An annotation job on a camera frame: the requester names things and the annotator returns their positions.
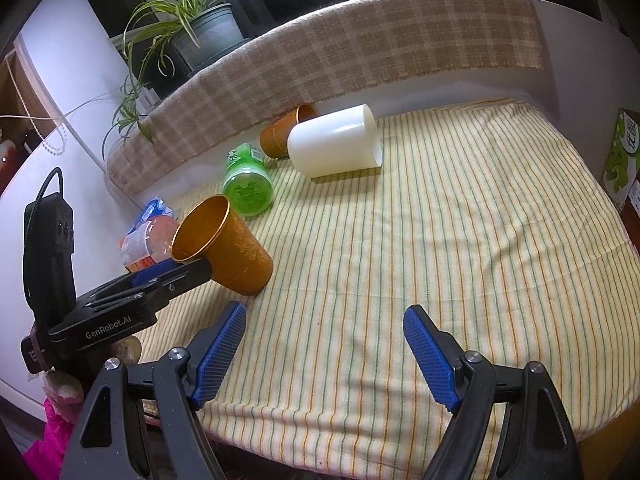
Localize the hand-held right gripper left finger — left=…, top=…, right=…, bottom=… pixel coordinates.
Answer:
left=59, top=301, right=248, bottom=480

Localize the orange drink bottle blue label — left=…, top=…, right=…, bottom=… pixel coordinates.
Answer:
left=119, top=197, right=181, bottom=274

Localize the white plastic cup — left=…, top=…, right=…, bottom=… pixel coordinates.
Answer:
left=287, top=104, right=383, bottom=179

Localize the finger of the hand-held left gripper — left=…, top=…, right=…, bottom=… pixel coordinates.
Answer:
left=95, top=261, right=182, bottom=297
left=150, top=258, right=214, bottom=303

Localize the person's left hand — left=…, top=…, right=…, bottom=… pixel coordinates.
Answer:
left=42, top=336, right=143, bottom=405

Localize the white bead cord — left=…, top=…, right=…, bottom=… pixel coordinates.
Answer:
left=12, top=42, right=69, bottom=157

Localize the green plastic bottle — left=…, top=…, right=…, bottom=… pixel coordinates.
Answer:
left=221, top=143, right=275, bottom=217

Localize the person's left forearm pink sleeve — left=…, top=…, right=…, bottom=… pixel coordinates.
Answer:
left=21, top=394, right=85, bottom=480

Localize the large golden patterned cup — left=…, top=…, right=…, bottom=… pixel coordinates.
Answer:
left=171, top=194, right=274, bottom=297

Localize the green printed cardboard box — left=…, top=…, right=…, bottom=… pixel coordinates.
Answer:
left=600, top=107, right=640, bottom=212

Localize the yellow striped bed sheet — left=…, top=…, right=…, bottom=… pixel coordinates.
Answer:
left=125, top=97, right=637, bottom=461

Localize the beige plaid blanket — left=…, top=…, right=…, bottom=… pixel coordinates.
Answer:
left=107, top=0, right=544, bottom=206

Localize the spider plant in grey pot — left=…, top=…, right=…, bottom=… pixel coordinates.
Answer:
left=102, top=0, right=286, bottom=161

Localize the thin white cable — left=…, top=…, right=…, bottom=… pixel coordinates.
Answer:
left=0, top=86, right=132, bottom=122

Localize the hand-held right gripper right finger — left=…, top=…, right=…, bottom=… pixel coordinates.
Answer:
left=402, top=304, right=586, bottom=480

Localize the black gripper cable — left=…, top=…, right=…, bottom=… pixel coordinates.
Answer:
left=29, top=167, right=66, bottom=207

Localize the small orange patterned cup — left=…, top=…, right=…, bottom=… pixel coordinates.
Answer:
left=259, top=104, right=319, bottom=159

